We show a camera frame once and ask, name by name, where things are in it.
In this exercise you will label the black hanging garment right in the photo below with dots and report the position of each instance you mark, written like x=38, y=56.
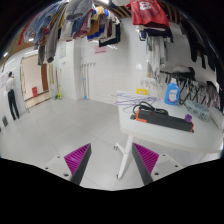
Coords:
x=200, y=47

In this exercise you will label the red jersey shirt hanging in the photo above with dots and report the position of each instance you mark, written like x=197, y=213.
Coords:
x=147, y=11

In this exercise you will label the mop with yellow-green head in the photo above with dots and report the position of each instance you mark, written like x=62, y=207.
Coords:
x=58, y=96

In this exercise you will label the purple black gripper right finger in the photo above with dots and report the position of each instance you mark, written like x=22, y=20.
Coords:
x=145, y=160

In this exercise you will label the black orange power strip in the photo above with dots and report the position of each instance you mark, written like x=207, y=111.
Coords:
x=164, y=120

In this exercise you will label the red sign on floor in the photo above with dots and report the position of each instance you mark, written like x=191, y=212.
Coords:
x=34, y=92

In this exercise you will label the grey hanging garment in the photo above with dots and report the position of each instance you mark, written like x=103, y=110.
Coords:
x=47, y=51

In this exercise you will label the blue hanging garment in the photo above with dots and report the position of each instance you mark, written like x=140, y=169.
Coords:
x=98, y=23

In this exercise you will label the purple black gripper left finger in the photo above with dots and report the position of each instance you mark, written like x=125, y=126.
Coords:
x=77, y=162

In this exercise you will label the person in white shirt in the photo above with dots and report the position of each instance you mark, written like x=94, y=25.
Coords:
x=11, y=96

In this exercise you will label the white folding table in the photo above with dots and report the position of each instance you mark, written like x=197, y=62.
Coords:
x=205, y=139

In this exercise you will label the blue detergent bottle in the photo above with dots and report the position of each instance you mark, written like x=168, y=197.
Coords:
x=172, y=93

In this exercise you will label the pink wall notice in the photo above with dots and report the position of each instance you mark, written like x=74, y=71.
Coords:
x=98, y=49

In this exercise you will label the purple charger plug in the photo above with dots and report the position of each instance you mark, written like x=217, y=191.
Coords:
x=188, y=118

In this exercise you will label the patterned teal tissue box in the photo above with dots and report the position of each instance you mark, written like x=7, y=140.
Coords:
x=198, y=110

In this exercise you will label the purple wire hangers pile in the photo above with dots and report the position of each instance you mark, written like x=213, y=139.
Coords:
x=131, y=99

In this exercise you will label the yellow white small box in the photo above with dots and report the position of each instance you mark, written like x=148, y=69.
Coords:
x=141, y=91

